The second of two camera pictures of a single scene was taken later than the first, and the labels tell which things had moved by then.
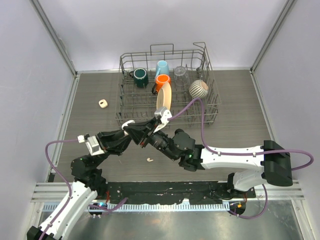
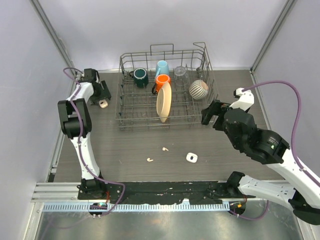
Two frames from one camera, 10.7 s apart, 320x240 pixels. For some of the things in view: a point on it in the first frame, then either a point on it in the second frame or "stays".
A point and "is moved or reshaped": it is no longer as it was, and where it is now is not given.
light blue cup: (161, 68) stays
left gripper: (105, 138) -> (104, 94)
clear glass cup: (181, 76) stays
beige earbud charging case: (103, 103) stays
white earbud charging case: (124, 124) is moved or reshaped
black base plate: (194, 193) stays
